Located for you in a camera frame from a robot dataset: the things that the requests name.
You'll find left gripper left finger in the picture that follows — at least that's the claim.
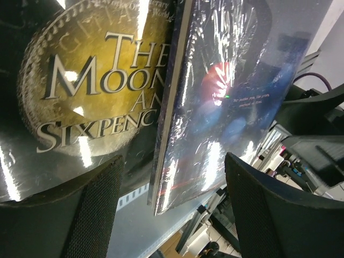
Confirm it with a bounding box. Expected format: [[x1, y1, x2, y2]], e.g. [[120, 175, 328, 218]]
[[1, 155, 124, 257]]

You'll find black Moon and Sixpence book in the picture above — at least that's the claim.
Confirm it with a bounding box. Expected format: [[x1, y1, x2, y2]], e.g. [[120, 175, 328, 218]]
[[1, 1, 177, 202]]

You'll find dark purple planets book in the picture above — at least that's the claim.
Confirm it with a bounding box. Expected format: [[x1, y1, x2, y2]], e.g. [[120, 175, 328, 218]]
[[148, 1, 331, 215]]

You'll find slotted grey cable duct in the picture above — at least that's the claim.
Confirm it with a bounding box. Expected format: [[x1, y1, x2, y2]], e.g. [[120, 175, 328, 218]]
[[106, 191, 214, 257]]

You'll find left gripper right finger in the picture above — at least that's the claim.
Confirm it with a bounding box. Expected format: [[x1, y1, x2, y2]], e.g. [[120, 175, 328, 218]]
[[225, 153, 343, 257]]

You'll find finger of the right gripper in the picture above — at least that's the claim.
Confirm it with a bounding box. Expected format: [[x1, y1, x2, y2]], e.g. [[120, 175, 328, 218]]
[[279, 85, 343, 134]]

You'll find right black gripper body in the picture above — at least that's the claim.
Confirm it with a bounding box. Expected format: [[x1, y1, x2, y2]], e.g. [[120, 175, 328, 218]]
[[282, 135, 343, 189]]

